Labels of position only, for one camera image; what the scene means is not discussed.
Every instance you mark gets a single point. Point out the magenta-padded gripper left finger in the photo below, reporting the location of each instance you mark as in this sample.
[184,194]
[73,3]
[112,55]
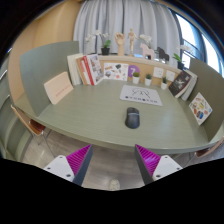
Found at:
[58,165]

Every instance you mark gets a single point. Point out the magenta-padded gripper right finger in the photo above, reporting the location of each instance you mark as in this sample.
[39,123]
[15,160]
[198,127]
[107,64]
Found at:
[166,165]

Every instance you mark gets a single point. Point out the black computer mouse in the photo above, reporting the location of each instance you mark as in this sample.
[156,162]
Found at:
[132,118]

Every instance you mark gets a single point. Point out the white printed mouse pad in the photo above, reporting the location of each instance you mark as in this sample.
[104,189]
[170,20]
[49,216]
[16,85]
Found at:
[140,95]

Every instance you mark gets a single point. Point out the wooden chair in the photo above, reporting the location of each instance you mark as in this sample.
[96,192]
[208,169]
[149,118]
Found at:
[206,151]
[35,126]

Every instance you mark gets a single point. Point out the colourful food sticker sheet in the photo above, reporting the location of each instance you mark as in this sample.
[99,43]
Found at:
[200,108]

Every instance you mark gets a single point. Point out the pale pink card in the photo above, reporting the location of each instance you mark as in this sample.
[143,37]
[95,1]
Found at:
[58,88]

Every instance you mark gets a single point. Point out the black cover book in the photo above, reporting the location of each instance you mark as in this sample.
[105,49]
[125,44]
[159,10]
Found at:
[179,83]

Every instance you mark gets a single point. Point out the green desk partition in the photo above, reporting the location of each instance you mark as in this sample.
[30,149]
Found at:
[210,83]
[43,63]

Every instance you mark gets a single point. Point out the brown book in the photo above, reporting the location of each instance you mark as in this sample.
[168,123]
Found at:
[81,71]

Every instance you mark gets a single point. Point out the white book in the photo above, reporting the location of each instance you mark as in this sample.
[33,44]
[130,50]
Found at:
[72,68]

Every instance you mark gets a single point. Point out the purple round number sticker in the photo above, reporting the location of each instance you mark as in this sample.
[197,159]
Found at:
[132,69]

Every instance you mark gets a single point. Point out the white orchid by window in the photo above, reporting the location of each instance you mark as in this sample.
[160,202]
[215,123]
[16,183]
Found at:
[180,64]

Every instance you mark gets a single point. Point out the wooden back shelf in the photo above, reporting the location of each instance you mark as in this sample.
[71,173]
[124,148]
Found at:
[146,65]

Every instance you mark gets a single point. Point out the red-edged photo magazine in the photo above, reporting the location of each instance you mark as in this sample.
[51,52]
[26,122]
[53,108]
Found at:
[95,68]

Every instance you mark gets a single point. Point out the white sticker sheet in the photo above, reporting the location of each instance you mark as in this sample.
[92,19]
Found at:
[115,71]

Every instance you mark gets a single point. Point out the black wooden horse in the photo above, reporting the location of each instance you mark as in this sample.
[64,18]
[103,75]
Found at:
[163,54]

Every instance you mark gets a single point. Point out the pink wooden horse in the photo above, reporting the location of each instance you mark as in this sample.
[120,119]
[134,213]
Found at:
[147,51]

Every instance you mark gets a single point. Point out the window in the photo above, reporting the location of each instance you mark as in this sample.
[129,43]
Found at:
[210,53]

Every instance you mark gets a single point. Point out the white orchid in black pot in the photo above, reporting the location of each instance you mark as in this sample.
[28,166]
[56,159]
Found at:
[105,50]

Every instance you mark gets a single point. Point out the wooden hand model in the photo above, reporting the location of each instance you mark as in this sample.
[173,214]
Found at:
[120,43]

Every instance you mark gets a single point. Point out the wooden mannequin figure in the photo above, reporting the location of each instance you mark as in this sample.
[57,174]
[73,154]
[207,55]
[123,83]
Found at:
[132,38]

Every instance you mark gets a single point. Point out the grey curtain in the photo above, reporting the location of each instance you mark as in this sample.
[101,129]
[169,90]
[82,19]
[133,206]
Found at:
[116,16]

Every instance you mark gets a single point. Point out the white wall socket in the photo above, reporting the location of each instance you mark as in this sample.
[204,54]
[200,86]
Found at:
[170,76]
[158,72]

